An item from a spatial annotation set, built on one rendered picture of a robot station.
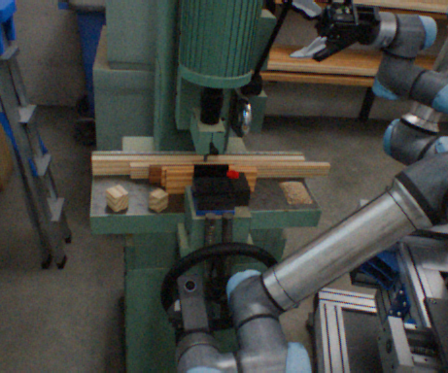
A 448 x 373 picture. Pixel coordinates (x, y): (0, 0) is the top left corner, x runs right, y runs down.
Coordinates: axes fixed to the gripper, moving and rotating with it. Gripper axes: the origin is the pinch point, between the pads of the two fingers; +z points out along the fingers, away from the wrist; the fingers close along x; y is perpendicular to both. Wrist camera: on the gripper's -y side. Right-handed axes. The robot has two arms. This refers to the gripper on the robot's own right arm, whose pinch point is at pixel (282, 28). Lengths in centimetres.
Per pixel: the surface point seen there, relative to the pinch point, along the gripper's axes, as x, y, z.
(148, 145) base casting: -2, -68, 26
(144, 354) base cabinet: 67, -76, 29
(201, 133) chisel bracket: 14.4, -23.4, 15.1
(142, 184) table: 23, -38, 29
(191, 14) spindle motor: -2.6, -0.5, 19.8
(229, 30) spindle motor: 1.5, 0.1, 12.1
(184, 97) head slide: 1.4, -28.5, 18.1
